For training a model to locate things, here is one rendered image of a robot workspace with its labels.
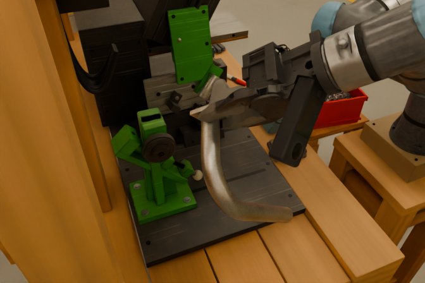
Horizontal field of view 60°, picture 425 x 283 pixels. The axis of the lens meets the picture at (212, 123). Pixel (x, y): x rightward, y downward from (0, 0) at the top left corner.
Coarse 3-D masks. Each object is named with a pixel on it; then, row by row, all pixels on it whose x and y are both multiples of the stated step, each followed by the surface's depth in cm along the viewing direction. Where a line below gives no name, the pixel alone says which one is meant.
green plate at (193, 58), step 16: (176, 16) 99; (192, 16) 100; (208, 16) 102; (176, 32) 100; (192, 32) 102; (208, 32) 104; (176, 48) 102; (192, 48) 104; (208, 48) 106; (176, 64) 104; (192, 64) 106; (208, 64) 108; (176, 80) 107; (192, 80) 108
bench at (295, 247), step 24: (72, 48) 163; (96, 120) 124; (96, 144) 115; (120, 192) 101; (120, 216) 94; (120, 240) 89; (240, 240) 89; (264, 240) 89; (288, 240) 89; (312, 240) 89; (120, 264) 84; (144, 264) 85; (168, 264) 84; (192, 264) 84; (216, 264) 84; (240, 264) 84; (264, 264) 84; (288, 264) 84; (312, 264) 84; (336, 264) 84
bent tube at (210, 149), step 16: (192, 112) 58; (208, 128) 56; (208, 144) 55; (208, 160) 54; (208, 176) 54; (224, 176) 55; (224, 192) 54; (224, 208) 55; (240, 208) 56; (256, 208) 60; (272, 208) 64; (288, 208) 69
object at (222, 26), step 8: (216, 16) 129; (224, 16) 129; (232, 16) 129; (216, 24) 124; (224, 24) 124; (232, 24) 124; (240, 24) 124; (216, 32) 119; (224, 32) 119; (232, 32) 119; (240, 32) 120; (248, 32) 121; (152, 40) 115; (216, 40) 119; (224, 40) 120; (232, 40) 121; (152, 48) 112; (160, 48) 113; (168, 48) 114
